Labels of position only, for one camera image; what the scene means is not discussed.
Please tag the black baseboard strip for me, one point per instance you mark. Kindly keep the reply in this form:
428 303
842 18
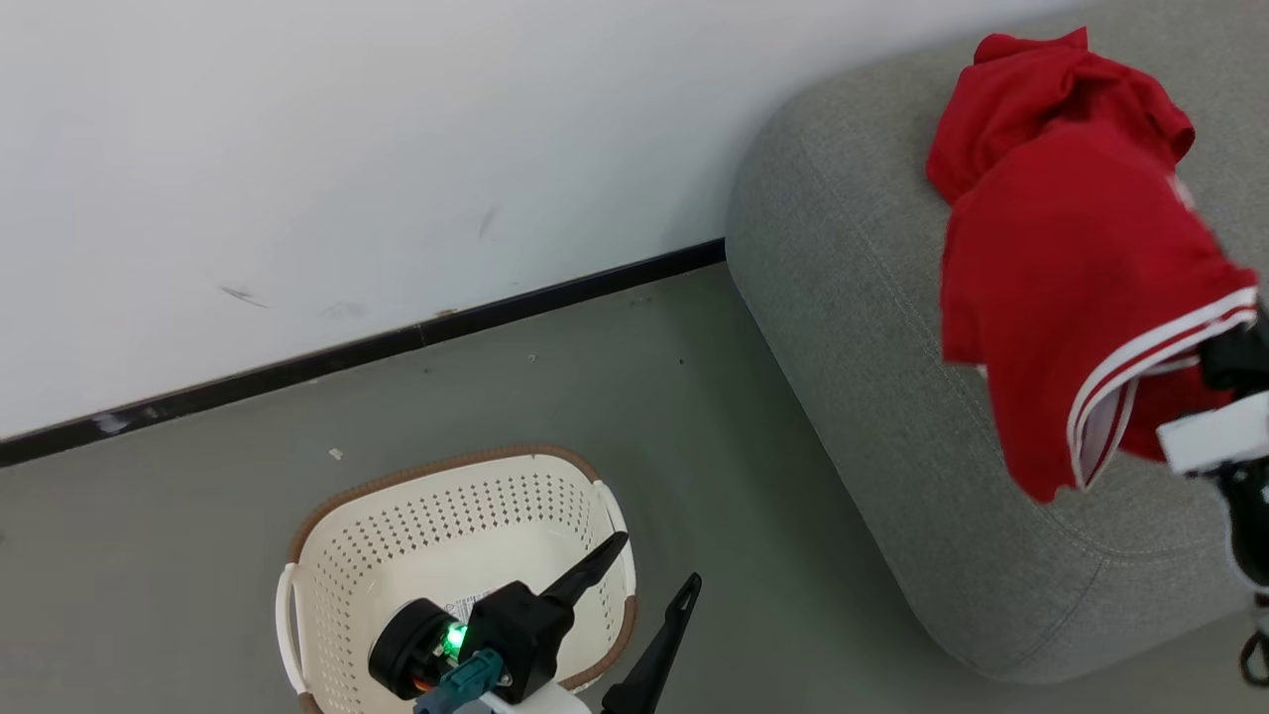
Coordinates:
397 342

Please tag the grey fabric sofa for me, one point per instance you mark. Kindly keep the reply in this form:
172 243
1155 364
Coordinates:
892 347

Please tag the red shirt striped white trim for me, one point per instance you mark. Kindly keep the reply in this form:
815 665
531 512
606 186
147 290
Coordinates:
1071 297

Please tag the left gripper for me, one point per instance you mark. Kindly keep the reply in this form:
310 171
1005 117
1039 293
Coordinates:
516 630

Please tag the cream perforated laundry basket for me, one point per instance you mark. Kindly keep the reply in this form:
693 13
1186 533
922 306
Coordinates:
446 516

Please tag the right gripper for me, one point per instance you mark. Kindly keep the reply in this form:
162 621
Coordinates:
1251 516

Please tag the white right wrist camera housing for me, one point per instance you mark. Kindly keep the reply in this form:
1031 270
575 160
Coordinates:
1214 436

